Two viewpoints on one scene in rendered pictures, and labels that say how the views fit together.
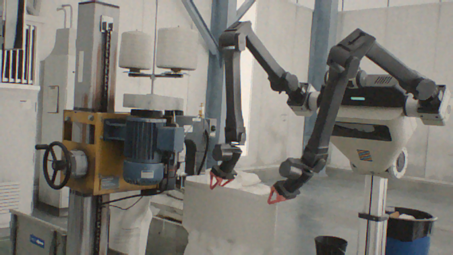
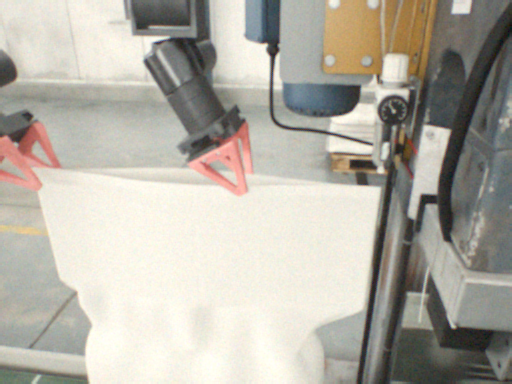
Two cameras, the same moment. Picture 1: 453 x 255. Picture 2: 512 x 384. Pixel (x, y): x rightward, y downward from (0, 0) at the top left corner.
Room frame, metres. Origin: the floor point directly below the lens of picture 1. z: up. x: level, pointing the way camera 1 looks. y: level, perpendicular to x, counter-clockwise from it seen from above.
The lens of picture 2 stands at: (2.42, -0.22, 1.28)
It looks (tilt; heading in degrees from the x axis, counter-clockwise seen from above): 25 degrees down; 148
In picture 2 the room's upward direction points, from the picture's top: straight up
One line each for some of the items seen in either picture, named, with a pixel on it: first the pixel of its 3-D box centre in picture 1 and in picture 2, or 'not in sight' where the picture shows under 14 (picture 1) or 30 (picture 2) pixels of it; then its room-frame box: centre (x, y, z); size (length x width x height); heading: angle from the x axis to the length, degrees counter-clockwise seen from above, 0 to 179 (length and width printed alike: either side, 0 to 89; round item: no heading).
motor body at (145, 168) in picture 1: (144, 150); (324, 44); (1.81, 0.31, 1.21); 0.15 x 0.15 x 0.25
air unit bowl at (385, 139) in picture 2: (178, 169); (384, 143); (2.07, 0.20, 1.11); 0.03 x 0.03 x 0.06
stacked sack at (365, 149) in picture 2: not in sight; (366, 142); (0.13, 2.31, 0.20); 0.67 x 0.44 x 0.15; 50
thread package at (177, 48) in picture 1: (176, 49); not in sight; (1.93, 0.22, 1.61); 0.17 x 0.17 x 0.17
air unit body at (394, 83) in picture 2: (178, 161); (392, 118); (2.08, 0.20, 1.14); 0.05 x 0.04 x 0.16; 140
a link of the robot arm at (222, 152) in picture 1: (228, 146); (179, 35); (1.90, -0.01, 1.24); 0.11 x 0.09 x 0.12; 137
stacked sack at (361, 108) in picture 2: not in sight; (371, 114); (0.15, 2.32, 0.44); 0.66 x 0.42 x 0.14; 46
